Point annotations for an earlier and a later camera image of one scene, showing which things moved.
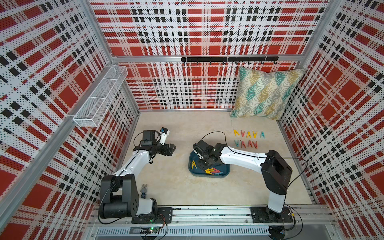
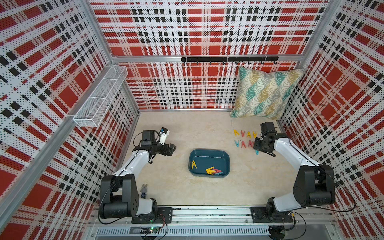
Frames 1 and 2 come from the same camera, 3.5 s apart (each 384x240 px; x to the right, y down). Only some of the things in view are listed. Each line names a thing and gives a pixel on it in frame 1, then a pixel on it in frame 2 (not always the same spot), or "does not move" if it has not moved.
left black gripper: [170, 150] does not move
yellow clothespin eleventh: [193, 164] does not move
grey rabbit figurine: [143, 190] does not move
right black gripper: [202, 165] → [256, 146]
